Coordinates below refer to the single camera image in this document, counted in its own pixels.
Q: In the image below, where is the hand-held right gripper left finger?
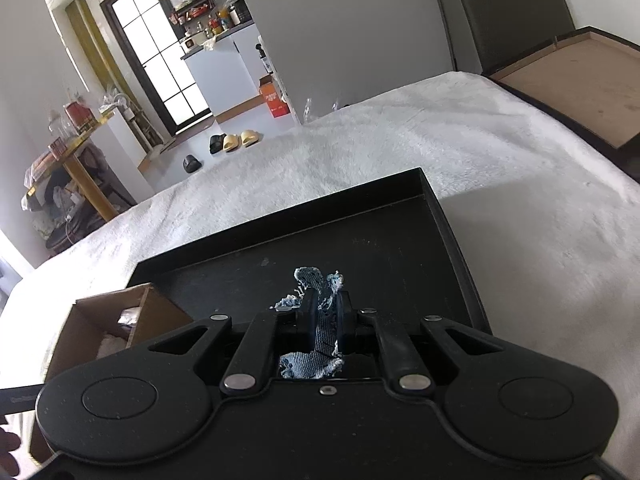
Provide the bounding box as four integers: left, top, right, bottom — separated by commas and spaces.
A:
147, 290, 319, 393

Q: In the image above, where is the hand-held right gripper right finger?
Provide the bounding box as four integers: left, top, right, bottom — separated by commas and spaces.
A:
335, 291, 506, 393

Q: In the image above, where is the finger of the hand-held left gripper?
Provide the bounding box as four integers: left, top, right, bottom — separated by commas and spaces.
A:
0, 385, 49, 415

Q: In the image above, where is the denim fabric scrap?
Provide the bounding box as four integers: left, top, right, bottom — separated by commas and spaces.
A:
271, 266, 347, 380

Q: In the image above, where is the black tray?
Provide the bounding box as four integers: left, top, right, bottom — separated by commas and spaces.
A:
125, 167, 495, 356

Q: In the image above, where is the cardboard box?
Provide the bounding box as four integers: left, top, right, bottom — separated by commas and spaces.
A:
27, 282, 196, 463

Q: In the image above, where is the person's left hand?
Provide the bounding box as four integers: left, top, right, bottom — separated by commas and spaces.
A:
0, 426, 23, 479

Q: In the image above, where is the white fluffy cloth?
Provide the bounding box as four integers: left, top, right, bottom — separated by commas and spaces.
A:
96, 332, 135, 362

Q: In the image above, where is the pile of bags and cloths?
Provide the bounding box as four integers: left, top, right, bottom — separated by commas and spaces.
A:
21, 142, 108, 253

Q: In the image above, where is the red carton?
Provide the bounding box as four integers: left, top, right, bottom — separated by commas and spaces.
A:
258, 74, 291, 119

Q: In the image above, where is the wooden table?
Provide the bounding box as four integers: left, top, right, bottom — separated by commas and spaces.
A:
24, 109, 139, 222

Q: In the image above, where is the white kitchen counter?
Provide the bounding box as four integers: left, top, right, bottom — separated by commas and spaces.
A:
181, 24, 263, 117

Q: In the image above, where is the red jar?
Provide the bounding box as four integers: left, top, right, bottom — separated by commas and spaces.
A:
64, 102, 92, 132

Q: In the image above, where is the dark framed glass door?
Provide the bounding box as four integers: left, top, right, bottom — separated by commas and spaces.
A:
99, 0, 217, 137

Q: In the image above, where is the shelf of kitchen bottles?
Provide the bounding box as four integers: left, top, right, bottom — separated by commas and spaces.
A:
167, 0, 252, 41

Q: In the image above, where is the brown wooden board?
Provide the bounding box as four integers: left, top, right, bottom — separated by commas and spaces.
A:
486, 26, 640, 162

